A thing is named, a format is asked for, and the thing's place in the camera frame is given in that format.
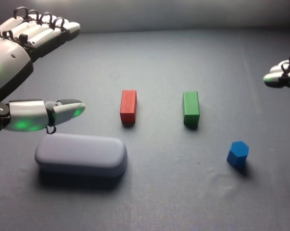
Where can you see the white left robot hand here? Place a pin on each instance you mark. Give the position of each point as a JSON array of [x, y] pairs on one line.
[[7, 62]]

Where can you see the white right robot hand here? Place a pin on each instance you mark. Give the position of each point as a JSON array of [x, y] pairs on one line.
[[277, 78]]

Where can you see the blue hexagonal block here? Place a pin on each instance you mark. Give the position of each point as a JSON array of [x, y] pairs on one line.
[[238, 152]]

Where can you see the grey oblong case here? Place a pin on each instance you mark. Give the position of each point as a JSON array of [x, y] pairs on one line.
[[79, 154]]

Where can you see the green rectangular block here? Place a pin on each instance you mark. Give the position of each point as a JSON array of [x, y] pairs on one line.
[[191, 108]]

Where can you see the red rectangular block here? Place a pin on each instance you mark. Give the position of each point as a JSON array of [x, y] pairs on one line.
[[128, 106]]

